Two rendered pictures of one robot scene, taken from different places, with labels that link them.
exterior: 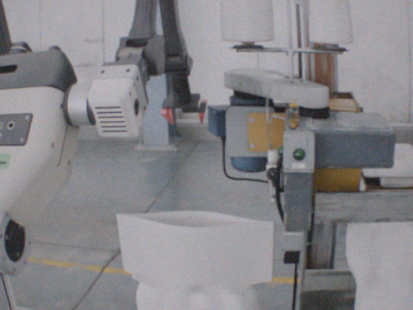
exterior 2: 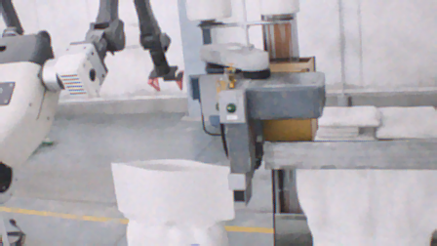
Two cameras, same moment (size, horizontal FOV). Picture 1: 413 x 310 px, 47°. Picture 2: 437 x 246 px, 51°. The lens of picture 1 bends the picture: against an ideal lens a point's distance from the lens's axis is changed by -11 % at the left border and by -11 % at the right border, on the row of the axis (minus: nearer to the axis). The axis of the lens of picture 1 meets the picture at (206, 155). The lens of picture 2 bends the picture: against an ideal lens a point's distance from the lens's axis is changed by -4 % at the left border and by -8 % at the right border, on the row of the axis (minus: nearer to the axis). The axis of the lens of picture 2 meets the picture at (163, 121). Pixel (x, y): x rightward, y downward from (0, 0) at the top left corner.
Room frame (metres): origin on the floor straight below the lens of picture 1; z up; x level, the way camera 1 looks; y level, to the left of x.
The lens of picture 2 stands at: (-0.17, -0.31, 1.60)
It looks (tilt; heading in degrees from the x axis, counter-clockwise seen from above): 14 degrees down; 13
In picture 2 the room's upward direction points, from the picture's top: 7 degrees counter-clockwise
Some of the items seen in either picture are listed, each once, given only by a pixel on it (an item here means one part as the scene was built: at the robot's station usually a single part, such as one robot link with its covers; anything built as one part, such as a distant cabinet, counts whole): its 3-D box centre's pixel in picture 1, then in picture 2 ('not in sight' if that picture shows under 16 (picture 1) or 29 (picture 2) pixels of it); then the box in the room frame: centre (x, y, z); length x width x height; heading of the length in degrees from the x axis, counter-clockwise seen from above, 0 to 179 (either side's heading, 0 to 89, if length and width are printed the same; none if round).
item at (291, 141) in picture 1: (299, 151); (233, 105); (1.20, -0.22, 1.29); 0.08 x 0.05 x 0.09; 79
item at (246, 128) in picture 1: (271, 131); (236, 93); (1.64, -0.21, 1.23); 0.28 x 0.07 x 0.16; 79
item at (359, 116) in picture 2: not in sight; (346, 116); (4.18, -1.08, 0.44); 0.66 x 0.42 x 0.14; 76
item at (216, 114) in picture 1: (222, 123); (199, 89); (1.71, -0.06, 1.25); 0.10 x 0.08 x 0.12; 14
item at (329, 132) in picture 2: not in sight; (339, 122); (4.40, -1.05, 0.32); 0.66 x 0.42 x 0.15; 164
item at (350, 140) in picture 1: (338, 163); (279, 116); (1.32, -0.36, 1.21); 0.30 x 0.25 x 0.30; 79
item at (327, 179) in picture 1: (321, 142); (283, 102); (1.66, -0.39, 1.18); 0.34 x 0.25 x 0.31; 169
